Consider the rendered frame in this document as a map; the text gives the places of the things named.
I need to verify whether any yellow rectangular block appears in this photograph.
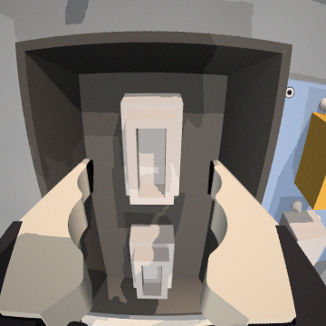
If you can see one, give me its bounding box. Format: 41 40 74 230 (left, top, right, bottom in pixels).
294 112 326 210

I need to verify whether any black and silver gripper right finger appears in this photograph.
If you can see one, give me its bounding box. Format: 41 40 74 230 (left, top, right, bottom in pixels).
200 160 326 326

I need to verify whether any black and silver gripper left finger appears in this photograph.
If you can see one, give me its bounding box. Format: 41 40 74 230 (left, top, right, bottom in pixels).
0 158 93 326

